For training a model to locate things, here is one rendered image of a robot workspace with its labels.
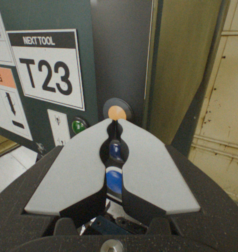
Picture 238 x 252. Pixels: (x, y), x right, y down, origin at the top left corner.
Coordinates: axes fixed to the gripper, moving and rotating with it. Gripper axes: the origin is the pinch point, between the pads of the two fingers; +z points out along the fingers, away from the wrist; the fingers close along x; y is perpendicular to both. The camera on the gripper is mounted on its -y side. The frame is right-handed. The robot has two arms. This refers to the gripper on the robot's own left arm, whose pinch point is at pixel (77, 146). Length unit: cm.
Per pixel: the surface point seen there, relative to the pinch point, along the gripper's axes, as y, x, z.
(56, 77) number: -30.6, 20.5, -23.3
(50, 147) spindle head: -20.4, 16.5, -22.9
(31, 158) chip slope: 60, -83, 30
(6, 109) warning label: -24.5, 7.9, -22.3
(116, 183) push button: -20.5, 27.8, -24.8
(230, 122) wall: 14, 59, 77
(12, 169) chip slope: 59, -85, 14
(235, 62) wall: -22, 51, 78
